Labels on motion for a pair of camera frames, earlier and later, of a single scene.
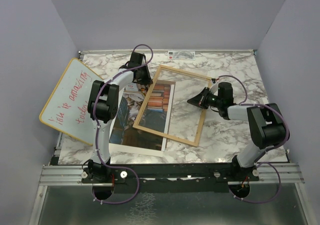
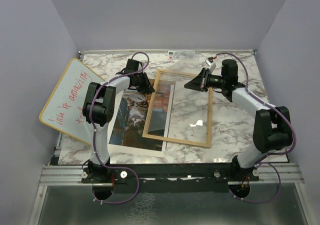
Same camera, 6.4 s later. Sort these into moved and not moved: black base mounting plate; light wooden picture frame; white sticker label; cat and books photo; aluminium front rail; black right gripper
Moved: black right gripper; light wooden picture frame
Not moved: cat and books photo; white sticker label; aluminium front rail; black base mounting plate
